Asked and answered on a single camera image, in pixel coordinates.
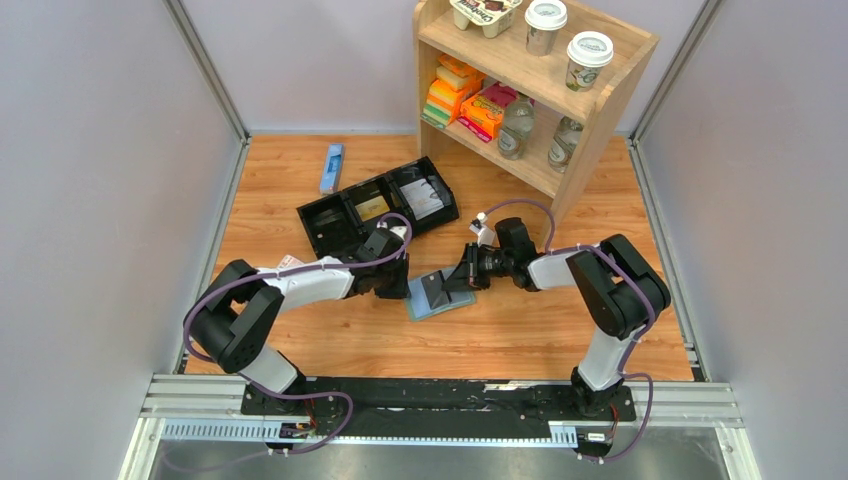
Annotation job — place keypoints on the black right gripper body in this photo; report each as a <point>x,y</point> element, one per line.
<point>484,264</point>

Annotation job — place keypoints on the blue rectangular box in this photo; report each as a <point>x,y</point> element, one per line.
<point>332,167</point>

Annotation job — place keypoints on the paper coffee cup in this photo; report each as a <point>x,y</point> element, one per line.
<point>544,19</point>
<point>588,52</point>

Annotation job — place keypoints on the chocolate pudding cup pack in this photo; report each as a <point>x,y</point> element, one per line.
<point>492,16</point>

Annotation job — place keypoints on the gold card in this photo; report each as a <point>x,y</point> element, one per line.
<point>372,208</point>

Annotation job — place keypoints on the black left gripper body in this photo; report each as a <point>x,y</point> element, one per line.
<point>392,279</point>

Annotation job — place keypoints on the stacked colourful sponges pack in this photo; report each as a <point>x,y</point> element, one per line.
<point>455,82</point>

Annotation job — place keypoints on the glass bottle right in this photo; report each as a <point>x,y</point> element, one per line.
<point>565,141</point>

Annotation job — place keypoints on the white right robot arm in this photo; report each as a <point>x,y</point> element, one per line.
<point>623,293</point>

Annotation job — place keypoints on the glass bottle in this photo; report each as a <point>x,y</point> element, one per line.
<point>565,141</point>
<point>516,127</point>

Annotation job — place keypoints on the paper coffee cup right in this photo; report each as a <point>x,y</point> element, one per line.
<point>588,52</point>

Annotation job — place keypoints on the orange snack box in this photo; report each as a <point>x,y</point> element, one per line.
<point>482,113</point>

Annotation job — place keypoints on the paper coffee cup left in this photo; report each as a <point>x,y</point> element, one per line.
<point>544,19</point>

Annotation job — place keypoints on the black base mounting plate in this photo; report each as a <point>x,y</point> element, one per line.
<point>438,408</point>

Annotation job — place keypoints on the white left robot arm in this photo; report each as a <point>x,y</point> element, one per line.
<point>232,320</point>

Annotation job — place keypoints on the silver VIP card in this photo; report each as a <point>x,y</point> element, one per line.
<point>422,198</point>

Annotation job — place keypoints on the dark grey VIP card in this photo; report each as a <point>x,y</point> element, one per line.
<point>436,298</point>

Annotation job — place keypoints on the glass bottle left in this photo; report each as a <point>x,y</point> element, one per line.
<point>516,127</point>

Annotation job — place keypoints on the teal leather card holder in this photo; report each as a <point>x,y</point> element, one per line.
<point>415,302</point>

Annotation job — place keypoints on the black three-compartment tray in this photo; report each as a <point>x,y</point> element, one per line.
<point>344,220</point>

